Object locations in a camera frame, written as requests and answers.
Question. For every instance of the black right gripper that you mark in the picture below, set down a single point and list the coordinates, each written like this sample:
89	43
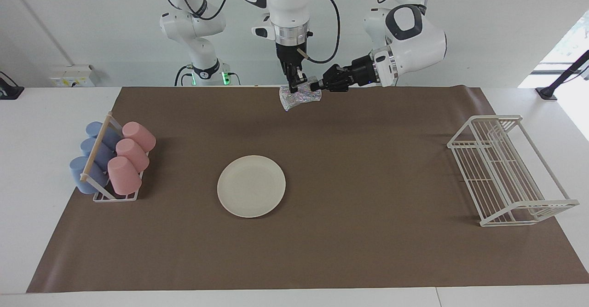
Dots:
290	54

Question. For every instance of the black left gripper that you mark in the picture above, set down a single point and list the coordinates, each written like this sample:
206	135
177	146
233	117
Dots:
349	77

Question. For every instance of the crinkled silver foil packet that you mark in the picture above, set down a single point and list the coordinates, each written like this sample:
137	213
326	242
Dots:
299	101

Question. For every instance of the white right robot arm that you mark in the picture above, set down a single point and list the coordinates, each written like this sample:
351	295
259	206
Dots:
287	3

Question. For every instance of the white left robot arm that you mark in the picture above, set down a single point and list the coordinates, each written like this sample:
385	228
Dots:
423	40

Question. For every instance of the cream round plate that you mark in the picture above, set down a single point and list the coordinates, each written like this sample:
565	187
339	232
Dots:
251	186

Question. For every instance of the pink plastic cup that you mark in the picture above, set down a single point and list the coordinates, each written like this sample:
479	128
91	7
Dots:
133	155
124	176
140	136

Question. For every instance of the brown table mat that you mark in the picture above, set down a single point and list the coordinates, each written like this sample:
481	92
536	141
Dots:
345	251

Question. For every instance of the blue plastic cup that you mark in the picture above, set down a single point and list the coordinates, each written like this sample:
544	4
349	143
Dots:
103	155
83	178
110	137

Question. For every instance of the black table clamp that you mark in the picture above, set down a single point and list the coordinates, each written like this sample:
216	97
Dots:
11	91

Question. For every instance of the white wall power outlet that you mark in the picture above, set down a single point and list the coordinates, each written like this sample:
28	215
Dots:
71	77

